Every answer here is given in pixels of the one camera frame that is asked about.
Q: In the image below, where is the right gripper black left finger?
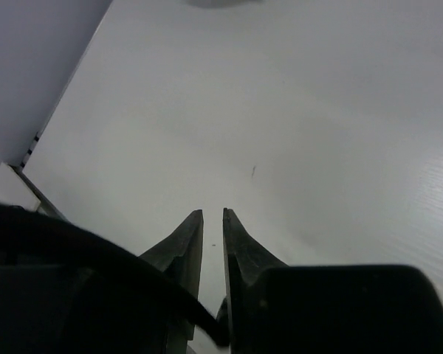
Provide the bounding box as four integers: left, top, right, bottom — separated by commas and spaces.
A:
140, 210, 204, 341

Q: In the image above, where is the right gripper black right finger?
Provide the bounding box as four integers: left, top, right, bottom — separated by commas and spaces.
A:
217, 208, 287, 353

